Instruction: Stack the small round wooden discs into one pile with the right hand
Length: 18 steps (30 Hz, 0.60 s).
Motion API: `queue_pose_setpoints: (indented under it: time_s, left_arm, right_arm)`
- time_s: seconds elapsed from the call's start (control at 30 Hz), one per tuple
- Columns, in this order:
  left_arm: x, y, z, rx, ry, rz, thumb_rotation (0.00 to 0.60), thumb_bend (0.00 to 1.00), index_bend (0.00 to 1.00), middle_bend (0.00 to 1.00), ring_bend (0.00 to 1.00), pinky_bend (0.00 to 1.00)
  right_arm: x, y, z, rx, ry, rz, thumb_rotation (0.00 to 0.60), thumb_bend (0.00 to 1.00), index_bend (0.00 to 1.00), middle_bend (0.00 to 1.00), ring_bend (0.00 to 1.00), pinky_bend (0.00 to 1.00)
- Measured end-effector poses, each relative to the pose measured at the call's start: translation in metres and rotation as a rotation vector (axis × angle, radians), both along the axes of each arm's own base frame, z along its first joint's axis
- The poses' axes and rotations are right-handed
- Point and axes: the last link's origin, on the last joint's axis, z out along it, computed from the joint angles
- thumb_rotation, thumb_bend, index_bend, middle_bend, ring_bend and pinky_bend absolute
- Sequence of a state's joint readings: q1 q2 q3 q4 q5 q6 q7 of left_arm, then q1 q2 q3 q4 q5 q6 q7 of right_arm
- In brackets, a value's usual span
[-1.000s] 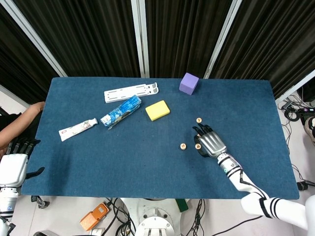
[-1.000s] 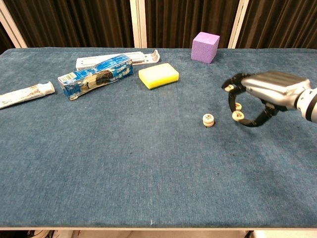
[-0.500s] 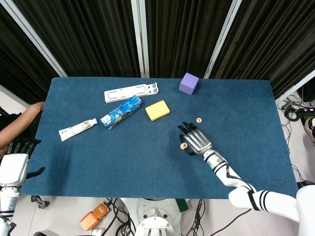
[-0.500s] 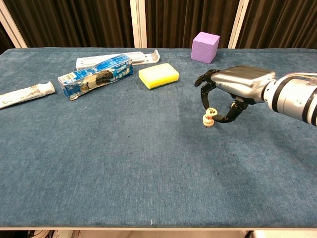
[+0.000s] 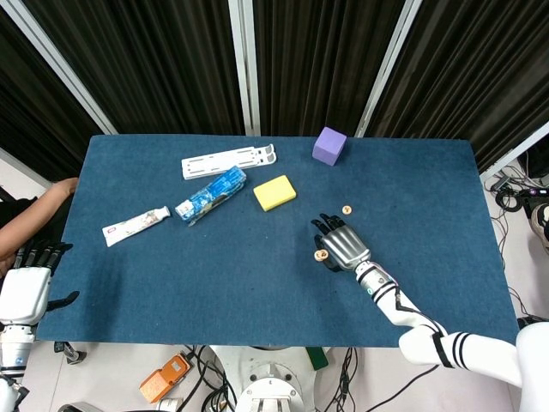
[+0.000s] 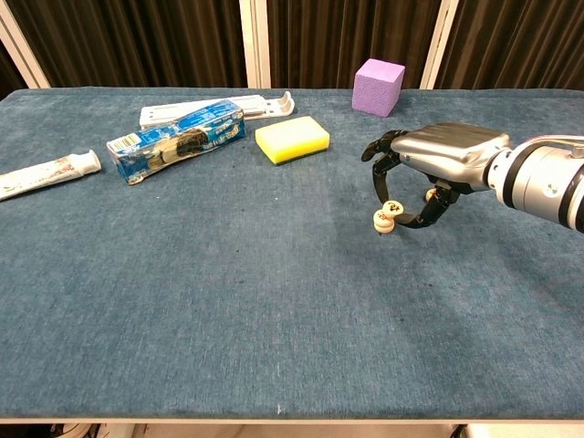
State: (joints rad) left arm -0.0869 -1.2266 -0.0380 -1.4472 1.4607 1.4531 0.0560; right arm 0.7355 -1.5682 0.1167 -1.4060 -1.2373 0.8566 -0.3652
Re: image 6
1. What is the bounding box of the blue cookie package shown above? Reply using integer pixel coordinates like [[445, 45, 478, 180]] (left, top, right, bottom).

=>
[[106, 99, 248, 186]]

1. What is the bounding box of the white leaning frame post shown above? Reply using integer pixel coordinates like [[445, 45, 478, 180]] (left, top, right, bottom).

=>
[[419, 0, 460, 90]]

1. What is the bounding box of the white plastic holder bracket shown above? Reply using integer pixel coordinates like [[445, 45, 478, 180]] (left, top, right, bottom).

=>
[[139, 89, 295, 130]]

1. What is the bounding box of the yellow green sponge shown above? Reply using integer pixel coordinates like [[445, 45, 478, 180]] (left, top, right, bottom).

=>
[[254, 115, 331, 166]]

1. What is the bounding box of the white slanted frame post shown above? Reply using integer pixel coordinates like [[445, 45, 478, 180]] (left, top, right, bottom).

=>
[[0, 0, 51, 89]]

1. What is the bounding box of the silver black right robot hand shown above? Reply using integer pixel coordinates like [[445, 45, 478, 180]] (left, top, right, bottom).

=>
[[360, 121, 513, 230]]

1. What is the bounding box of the dark pleated curtain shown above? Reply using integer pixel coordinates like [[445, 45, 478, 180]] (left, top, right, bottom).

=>
[[0, 0, 584, 91]]

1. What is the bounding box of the white upright frame post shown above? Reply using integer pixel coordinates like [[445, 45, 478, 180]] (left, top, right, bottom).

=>
[[238, 0, 272, 89]]

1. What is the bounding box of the white round object under table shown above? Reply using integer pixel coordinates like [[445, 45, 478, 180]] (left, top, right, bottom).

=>
[[61, 422, 93, 438]]

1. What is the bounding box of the blue table cloth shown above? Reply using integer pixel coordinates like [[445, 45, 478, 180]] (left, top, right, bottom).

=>
[[0, 86, 584, 421]]

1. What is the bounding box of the purple foam cube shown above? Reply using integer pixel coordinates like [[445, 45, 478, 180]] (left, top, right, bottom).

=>
[[351, 57, 407, 119]]

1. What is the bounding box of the white toothpaste tube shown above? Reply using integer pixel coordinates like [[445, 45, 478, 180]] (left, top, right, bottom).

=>
[[0, 149, 103, 203]]

